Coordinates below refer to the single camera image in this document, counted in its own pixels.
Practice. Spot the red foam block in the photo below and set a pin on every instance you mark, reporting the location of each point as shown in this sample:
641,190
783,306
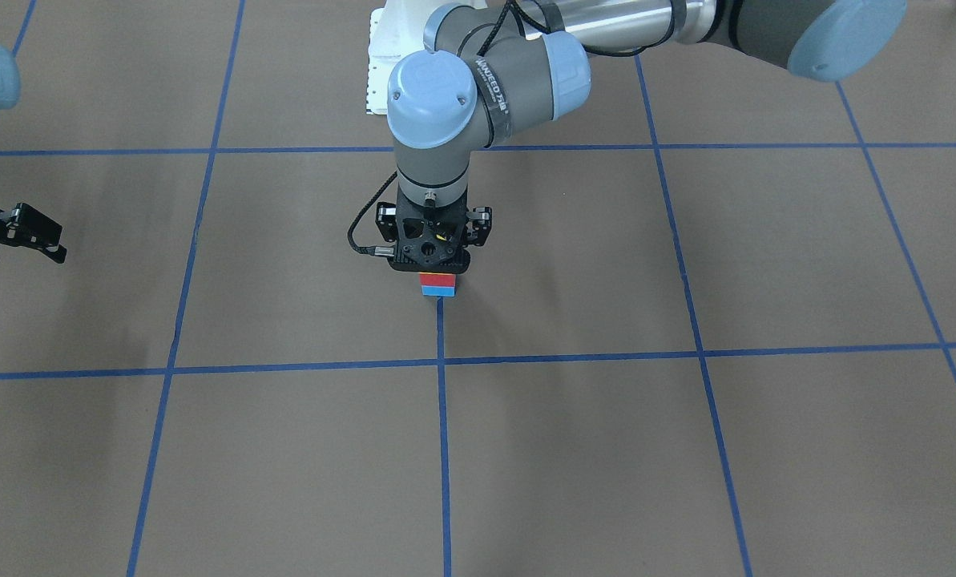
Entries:
437,280

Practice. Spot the white camera pillar base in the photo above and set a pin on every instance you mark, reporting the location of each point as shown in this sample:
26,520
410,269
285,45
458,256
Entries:
396,30

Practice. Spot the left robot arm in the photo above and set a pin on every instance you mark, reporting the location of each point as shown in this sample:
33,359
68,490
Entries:
485,74

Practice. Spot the blue foam block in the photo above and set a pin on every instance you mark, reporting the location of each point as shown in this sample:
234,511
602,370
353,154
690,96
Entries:
438,291

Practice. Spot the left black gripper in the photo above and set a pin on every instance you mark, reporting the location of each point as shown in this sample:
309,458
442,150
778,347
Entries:
386,223

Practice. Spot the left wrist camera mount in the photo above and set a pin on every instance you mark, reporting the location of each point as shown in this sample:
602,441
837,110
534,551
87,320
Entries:
430,256

